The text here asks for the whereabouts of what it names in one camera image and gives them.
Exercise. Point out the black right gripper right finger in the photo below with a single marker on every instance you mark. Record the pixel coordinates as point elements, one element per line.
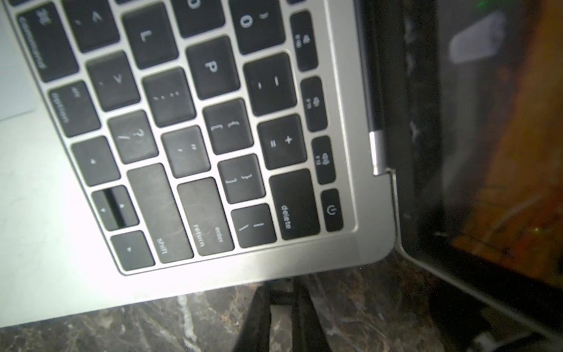
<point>307,331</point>

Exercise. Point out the silver open laptop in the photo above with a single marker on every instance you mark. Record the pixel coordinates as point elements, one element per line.
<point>154,148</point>

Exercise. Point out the black USB mouse receiver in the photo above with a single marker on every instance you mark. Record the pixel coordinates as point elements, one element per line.
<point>281,291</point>

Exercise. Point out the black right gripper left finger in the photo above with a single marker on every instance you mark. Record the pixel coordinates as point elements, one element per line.
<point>255,332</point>

